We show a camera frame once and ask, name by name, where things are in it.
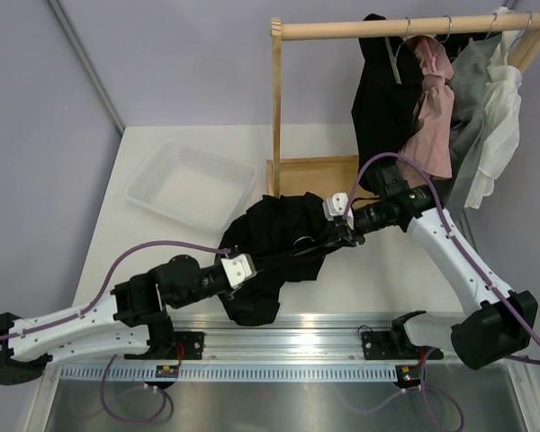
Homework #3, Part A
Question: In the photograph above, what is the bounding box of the black pleated skirt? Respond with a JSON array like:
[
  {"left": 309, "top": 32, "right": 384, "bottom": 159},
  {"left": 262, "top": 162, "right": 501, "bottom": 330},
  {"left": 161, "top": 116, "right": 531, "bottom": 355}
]
[{"left": 219, "top": 193, "right": 341, "bottom": 327}]

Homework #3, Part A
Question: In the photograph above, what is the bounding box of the metal skirt hanger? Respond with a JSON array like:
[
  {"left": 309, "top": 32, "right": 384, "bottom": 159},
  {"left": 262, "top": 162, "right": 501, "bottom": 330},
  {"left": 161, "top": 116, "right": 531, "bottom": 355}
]
[{"left": 292, "top": 236, "right": 316, "bottom": 255}]

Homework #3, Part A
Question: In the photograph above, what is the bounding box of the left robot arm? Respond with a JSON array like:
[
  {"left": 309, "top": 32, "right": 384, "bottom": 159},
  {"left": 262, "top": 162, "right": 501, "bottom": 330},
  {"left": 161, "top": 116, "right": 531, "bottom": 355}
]
[{"left": 0, "top": 254, "right": 257, "bottom": 386}]

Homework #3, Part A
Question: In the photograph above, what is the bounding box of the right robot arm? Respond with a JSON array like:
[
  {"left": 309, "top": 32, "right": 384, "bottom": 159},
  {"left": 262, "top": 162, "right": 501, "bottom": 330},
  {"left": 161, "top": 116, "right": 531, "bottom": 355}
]
[{"left": 323, "top": 166, "right": 538, "bottom": 370}]

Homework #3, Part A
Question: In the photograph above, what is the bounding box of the wooden clothes rack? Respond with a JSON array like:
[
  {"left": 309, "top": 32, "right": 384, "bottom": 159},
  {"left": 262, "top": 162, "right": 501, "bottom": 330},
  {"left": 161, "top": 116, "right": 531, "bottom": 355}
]
[{"left": 266, "top": 12, "right": 540, "bottom": 197}]

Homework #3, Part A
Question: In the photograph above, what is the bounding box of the white plastic basket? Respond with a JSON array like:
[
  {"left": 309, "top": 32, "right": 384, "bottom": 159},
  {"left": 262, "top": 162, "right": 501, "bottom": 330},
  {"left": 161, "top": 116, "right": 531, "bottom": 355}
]
[{"left": 125, "top": 139, "right": 257, "bottom": 233}]

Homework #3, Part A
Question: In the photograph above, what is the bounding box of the pink hanging garment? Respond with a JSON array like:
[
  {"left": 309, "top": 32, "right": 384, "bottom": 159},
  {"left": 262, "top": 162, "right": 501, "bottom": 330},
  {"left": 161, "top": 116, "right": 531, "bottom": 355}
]
[{"left": 401, "top": 35, "right": 455, "bottom": 180}]

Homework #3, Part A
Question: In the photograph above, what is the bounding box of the black hanging garment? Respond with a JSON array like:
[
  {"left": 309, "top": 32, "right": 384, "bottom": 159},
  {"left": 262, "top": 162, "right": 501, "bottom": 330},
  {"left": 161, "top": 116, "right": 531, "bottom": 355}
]
[{"left": 351, "top": 36, "right": 424, "bottom": 166}]

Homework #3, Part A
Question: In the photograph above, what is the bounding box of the grey hanging garment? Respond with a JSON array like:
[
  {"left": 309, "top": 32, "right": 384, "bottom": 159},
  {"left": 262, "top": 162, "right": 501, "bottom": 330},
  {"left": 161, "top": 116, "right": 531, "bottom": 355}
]
[{"left": 445, "top": 34, "right": 501, "bottom": 219}]

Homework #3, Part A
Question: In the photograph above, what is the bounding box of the white hanging garment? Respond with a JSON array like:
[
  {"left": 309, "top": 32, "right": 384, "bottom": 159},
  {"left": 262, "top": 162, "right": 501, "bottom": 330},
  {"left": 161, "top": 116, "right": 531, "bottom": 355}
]
[{"left": 464, "top": 31, "right": 522, "bottom": 209}]

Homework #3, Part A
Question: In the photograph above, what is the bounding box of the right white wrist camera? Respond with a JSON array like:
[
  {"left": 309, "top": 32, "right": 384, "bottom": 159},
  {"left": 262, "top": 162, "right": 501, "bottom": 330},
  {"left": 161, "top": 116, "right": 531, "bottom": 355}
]
[{"left": 322, "top": 193, "right": 355, "bottom": 230}]

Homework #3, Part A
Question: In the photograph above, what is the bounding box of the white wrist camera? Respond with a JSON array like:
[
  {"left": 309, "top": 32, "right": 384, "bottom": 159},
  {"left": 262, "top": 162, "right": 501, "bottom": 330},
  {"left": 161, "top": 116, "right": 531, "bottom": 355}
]
[
  {"left": 220, "top": 254, "right": 257, "bottom": 290},
  {"left": 322, "top": 193, "right": 355, "bottom": 230}
]

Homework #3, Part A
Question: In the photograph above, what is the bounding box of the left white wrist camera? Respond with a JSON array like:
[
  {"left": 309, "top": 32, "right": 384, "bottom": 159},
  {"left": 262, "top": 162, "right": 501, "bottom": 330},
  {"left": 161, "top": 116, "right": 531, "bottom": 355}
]
[{"left": 220, "top": 254, "right": 257, "bottom": 290}]

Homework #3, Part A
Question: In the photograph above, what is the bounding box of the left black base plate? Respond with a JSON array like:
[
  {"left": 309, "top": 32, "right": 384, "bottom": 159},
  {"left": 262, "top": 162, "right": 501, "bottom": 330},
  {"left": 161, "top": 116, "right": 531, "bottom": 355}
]
[{"left": 123, "top": 331, "right": 205, "bottom": 361}]

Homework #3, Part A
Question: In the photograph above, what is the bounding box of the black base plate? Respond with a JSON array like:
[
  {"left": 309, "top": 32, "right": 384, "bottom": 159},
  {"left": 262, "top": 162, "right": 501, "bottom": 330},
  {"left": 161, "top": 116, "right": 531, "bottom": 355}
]
[
  {"left": 123, "top": 331, "right": 205, "bottom": 361},
  {"left": 360, "top": 330, "right": 420, "bottom": 361}
]

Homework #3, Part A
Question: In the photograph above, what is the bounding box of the aluminium mounting rail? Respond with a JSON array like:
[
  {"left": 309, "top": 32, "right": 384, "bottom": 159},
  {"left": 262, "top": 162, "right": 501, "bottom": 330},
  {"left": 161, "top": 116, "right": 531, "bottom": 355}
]
[{"left": 170, "top": 315, "right": 392, "bottom": 363}]

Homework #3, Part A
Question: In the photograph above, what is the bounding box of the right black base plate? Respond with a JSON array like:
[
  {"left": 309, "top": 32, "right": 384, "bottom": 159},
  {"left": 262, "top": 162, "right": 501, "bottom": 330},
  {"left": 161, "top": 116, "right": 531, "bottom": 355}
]
[{"left": 360, "top": 330, "right": 420, "bottom": 361}]

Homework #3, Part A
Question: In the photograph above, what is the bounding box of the white slotted cable duct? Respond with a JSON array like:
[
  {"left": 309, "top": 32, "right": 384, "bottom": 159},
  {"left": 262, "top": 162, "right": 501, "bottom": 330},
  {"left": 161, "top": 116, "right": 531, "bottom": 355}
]
[{"left": 60, "top": 364, "right": 398, "bottom": 383}]

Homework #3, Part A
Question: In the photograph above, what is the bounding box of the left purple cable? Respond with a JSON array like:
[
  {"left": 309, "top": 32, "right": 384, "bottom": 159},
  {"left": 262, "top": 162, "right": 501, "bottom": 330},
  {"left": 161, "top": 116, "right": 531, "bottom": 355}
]
[{"left": 0, "top": 240, "right": 233, "bottom": 422}]

